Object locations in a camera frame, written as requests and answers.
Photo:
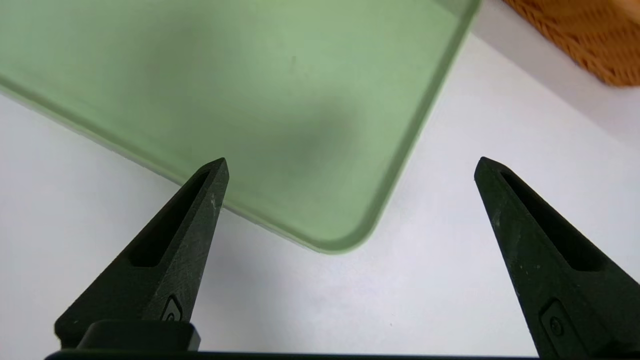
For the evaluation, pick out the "orange rectangular wicker basket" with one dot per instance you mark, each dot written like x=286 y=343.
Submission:
x=590 y=35

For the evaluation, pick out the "light green plastic tray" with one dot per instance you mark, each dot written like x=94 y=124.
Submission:
x=250 y=100

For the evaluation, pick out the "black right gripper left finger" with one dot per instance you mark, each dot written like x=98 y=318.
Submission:
x=165 y=260

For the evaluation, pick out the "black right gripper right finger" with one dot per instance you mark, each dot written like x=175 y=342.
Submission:
x=560 y=270

